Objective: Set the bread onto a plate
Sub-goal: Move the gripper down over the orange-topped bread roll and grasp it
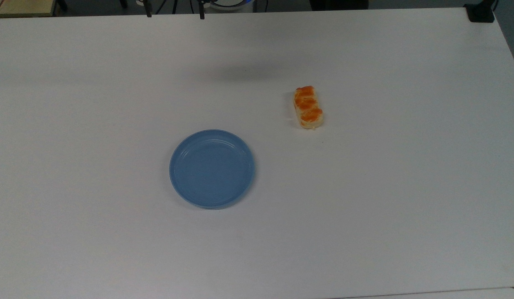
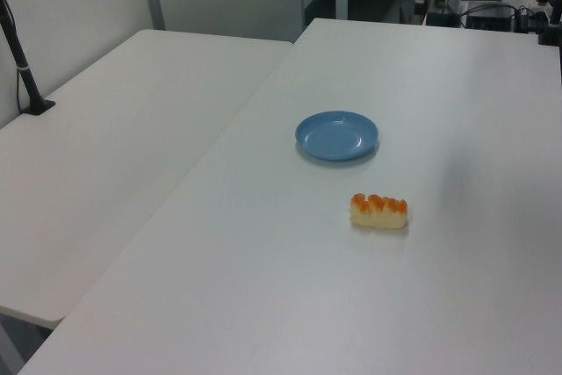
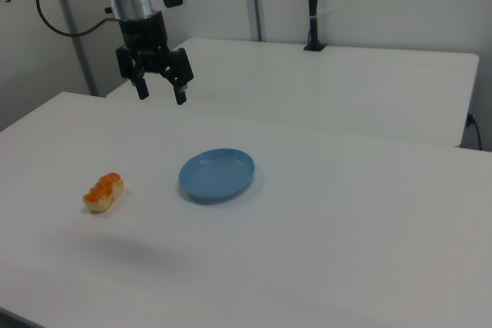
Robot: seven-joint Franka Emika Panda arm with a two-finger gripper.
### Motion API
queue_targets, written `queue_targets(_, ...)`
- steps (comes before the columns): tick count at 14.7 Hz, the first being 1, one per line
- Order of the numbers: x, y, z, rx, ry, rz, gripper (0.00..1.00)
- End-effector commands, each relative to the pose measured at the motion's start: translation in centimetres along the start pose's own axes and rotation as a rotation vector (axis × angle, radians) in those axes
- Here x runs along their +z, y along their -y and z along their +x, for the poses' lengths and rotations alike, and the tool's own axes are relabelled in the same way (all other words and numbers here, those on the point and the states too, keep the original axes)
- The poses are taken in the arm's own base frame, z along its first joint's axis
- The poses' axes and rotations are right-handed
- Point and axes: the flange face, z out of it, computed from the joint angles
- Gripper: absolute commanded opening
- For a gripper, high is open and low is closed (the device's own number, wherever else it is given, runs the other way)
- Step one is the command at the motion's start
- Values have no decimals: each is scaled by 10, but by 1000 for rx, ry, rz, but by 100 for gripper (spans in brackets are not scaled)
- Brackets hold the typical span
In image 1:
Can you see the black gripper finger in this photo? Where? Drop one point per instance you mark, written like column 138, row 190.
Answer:
column 148, row 9
column 202, row 10

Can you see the orange glazed bread loaf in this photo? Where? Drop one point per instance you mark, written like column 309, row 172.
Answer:
column 308, row 107

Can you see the blue round plastic plate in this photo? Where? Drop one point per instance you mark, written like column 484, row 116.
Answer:
column 212, row 168

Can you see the light wooden table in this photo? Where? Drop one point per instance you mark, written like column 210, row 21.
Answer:
column 24, row 6

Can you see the black table clamp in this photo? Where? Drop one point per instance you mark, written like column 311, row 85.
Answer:
column 480, row 11

